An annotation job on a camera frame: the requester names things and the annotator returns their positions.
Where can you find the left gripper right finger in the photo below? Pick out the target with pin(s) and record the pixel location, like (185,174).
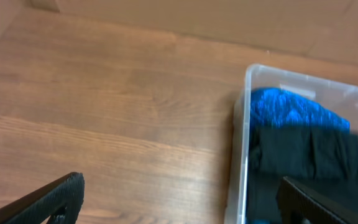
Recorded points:
(316,202)

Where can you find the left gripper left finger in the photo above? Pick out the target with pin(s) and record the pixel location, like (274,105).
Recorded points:
(57,202)

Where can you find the black cloth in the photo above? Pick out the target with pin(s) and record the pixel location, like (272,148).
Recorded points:
(262,190)

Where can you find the blue sequin fabric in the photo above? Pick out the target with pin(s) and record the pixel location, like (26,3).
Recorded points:
(278,108)

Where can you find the clear plastic storage bin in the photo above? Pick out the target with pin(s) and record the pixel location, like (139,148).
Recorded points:
(338,97)

